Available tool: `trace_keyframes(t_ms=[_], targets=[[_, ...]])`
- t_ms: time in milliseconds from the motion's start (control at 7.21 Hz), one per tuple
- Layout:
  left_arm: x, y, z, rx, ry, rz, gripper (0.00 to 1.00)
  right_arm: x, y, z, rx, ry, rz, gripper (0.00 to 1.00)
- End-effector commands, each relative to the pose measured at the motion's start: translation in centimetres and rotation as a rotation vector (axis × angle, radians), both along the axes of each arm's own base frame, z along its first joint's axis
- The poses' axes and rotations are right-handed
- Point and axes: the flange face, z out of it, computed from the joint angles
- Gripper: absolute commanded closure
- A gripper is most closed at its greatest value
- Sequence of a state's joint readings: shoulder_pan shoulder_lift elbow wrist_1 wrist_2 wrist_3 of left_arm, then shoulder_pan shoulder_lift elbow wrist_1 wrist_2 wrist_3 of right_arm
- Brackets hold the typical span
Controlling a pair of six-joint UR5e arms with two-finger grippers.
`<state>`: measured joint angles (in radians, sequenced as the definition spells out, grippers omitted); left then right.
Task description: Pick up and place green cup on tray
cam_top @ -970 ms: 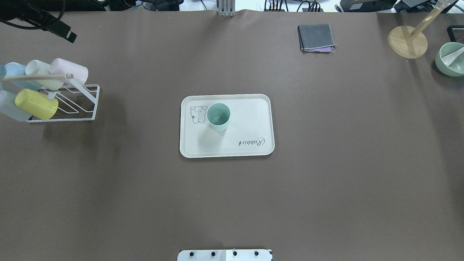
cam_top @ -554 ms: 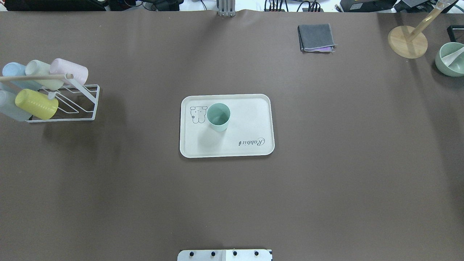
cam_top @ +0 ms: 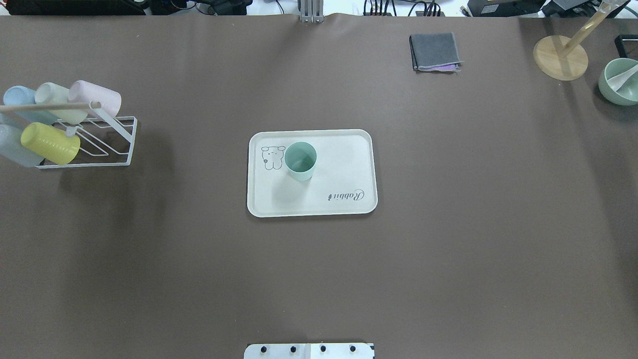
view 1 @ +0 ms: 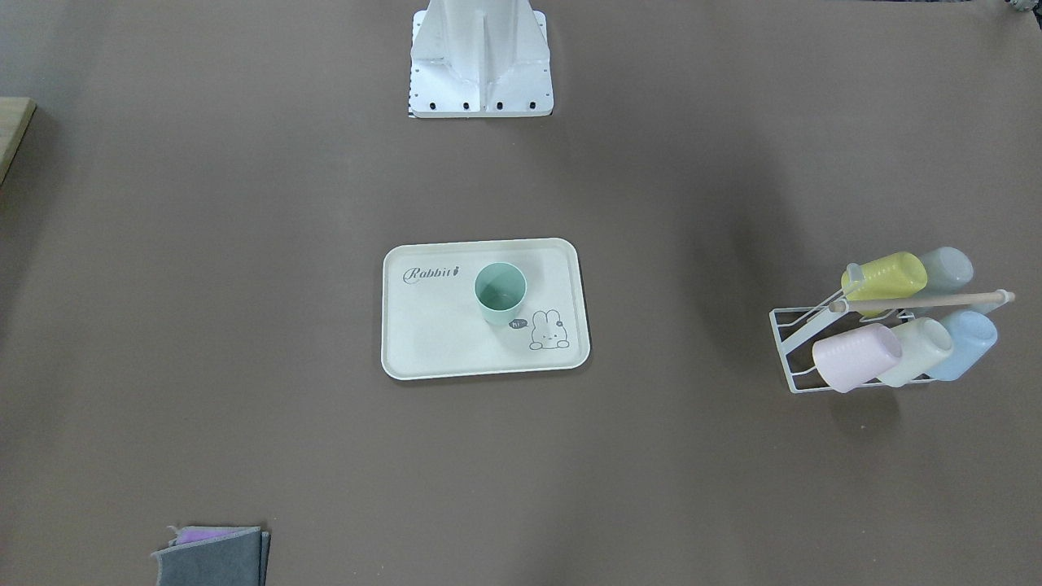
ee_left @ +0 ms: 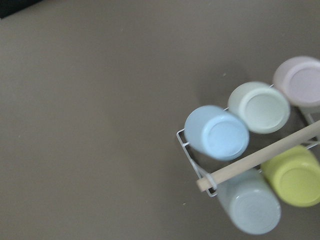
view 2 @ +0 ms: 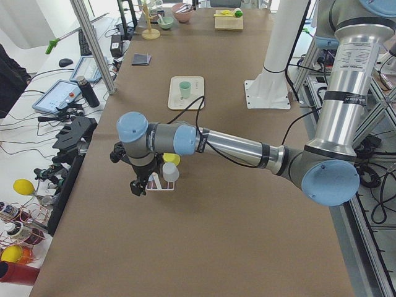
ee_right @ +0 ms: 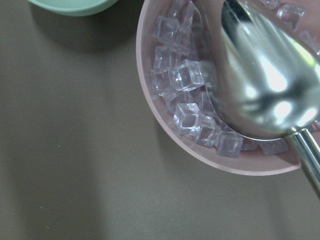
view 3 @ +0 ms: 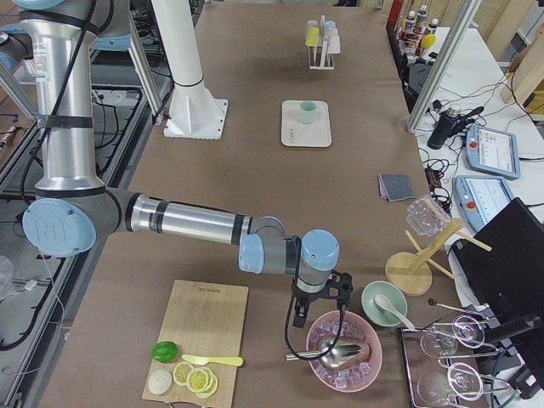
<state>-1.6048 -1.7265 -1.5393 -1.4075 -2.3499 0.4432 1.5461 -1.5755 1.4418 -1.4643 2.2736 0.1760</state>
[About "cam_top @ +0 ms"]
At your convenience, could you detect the grey folded cloth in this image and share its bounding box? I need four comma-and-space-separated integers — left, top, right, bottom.
409, 32, 463, 73

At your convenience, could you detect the pink cup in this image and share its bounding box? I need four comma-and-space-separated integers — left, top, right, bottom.
67, 80, 122, 117

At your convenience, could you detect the yellow cup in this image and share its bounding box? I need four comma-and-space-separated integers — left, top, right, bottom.
20, 123, 81, 165

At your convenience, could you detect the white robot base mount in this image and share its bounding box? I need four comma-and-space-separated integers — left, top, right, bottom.
243, 343, 375, 359

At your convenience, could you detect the aluminium frame post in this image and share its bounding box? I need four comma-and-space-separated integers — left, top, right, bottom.
297, 0, 324, 23

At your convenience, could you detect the green bowl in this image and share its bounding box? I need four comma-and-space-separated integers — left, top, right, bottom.
598, 58, 638, 105

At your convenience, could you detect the grey cup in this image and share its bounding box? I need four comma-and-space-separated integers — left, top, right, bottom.
0, 124, 44, 168

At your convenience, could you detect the cream cup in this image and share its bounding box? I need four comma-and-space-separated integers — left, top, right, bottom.
34, 82, 88, 125

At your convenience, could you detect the white wire cup rack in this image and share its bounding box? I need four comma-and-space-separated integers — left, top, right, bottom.
1, 102, 138, 170

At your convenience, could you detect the light blue cup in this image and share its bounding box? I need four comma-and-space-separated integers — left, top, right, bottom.
3, 85, 58, 125

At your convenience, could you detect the green cup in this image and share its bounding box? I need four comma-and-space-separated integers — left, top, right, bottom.
284, 142, 318, 181

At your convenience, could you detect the wooden mug tree stand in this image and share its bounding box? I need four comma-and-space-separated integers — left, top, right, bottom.
532, 0, 627, 80

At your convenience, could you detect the cream rabbit tray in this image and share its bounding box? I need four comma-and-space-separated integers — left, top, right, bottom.
247, 129, 378, 218

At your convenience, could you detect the white spoon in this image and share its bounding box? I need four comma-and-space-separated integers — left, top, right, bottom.
609, 64, 638, 92

